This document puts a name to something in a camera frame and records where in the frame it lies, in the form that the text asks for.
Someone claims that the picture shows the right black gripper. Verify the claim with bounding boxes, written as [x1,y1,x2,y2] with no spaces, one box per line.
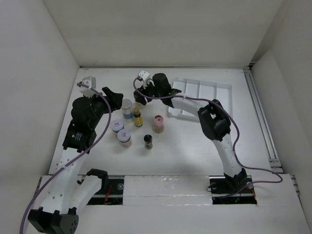
[136,78,163,105]

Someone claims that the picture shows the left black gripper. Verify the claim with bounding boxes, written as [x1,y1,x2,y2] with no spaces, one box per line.
[84,87,122,129]

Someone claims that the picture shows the silver lid blue label jar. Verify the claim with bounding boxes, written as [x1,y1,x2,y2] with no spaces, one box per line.
[121,98,134,122]

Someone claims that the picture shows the yellow label small bottle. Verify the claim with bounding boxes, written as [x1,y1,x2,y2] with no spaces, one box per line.
[133,107,143,127]

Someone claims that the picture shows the pink lid spice jar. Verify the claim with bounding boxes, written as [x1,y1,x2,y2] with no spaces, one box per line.
[153,115,164,134]

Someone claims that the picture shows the black lid pepper jar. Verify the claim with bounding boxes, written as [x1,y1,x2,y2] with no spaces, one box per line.
[143,134,153,149]

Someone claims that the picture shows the black knob lid jar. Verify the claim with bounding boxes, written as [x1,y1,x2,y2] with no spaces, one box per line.
[135,96,147,109]

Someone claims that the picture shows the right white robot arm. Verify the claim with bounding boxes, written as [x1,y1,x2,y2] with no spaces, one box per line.
[133,71,247,194]

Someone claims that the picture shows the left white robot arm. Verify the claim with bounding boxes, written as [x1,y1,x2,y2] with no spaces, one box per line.
[23,84,123,234]

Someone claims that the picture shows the rear red label lid jar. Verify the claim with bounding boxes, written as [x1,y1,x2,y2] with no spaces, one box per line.
[111,119,124,133]

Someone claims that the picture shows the red label lid jar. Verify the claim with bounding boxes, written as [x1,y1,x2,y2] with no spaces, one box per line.
[117,129,132,148]
[111,119,124,133]

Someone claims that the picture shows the front red label lid jar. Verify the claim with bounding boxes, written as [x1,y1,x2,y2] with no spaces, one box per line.
[117,129,132,148]

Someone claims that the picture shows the white compartment tray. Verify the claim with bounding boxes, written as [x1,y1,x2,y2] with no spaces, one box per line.
[167,77,233,122]

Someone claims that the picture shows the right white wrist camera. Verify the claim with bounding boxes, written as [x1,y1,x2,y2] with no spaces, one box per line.
[138,70,150,89]

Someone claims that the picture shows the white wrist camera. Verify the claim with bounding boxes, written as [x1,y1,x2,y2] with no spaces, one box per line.
[138,70,150,89]
[79,76,96,98]

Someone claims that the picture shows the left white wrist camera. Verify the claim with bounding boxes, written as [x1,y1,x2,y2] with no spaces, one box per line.
[79,76,96,98]

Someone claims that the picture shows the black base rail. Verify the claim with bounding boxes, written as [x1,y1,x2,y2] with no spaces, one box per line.
[88,175,257,206]

